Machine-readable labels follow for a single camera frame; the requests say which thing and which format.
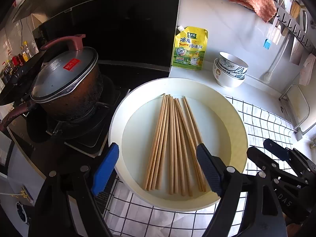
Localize large white round bowl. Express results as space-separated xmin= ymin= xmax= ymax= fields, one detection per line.
xmin=108 ymin=77 xmax=249 ymax=213

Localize black gas stove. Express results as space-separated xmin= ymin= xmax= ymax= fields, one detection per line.
xmin=9 ymin=0 xmax=179 ymax=177

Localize blue silicone brush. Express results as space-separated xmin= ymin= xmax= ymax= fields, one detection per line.
xmin=263 ymin=39 xmax=271 ymax=50

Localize brown pot with glass lid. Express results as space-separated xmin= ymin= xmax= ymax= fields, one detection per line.
xmin=1 ymin=34 xmax=103 ymax=132

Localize wooden chopstick crossing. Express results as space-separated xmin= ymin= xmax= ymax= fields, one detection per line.
xmin=176 ymin=99 xmax=206 ymax=192

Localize yellow seasoning pouch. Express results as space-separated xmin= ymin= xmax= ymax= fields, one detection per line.
xmin=171 ymin=26 xmax=208 ymax=71

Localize blue patterned bowl top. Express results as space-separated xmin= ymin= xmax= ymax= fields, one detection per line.
xmin=218 ymin=51 xmax=248 ymax=74

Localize blue patterned bowl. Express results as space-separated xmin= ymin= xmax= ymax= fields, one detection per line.
xmin=214 ymin=58 xmax=245 ymax=79
xmin=218 ymin=51 xmax=248 ymax=74

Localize blue patterned bowl middle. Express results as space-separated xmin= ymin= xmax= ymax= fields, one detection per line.
xmin=214 ymin=58 xmax=245 ymax=79

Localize wooden chopstick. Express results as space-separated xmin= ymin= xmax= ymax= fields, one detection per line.
xmin=146 ymin=95 xmax=168 ymax=190
xmin=176 ymin=106 xmax=193 ymax=197
xmin=169 ymin=96 xmax=178 ymax=195
xmin=183 ymin=96 xmax=206 ymax=192
xmin=172 ymin=99 xmax=186 ymax=196
xmin=142 ymin=94 xmax=166 ymax=190
xmin=155 ymin=95 xmax=171 ymax=189

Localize white blue checkered cloth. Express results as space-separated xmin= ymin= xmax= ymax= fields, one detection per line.
xmin=104 ymin=97 xmax=296 ymax=236

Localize white hanging rag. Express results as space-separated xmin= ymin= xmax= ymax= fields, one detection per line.
xmin=299 ymin=53 xmax=315 ymax=86

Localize black wok pan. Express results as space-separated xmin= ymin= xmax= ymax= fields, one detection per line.
xmin=1 ymin=51 xmax=46 ymax=106

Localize wall utensil hook rail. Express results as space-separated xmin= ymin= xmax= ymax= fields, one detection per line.
xmin=274 ymin=1 xmax=315 ymax=55

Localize condiment bottles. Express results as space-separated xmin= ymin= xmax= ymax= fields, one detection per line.
xmin=1 ymin=41 xmax=34 ymax=81

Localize white wall hose fitting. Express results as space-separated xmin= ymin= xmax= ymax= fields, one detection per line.
xmin=263 ymin=34 xmax=291 ymax=84

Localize white ceramic bowl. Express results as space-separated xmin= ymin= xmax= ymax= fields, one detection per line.
xmin=213 ymin=58 xmax=245 ymax=88

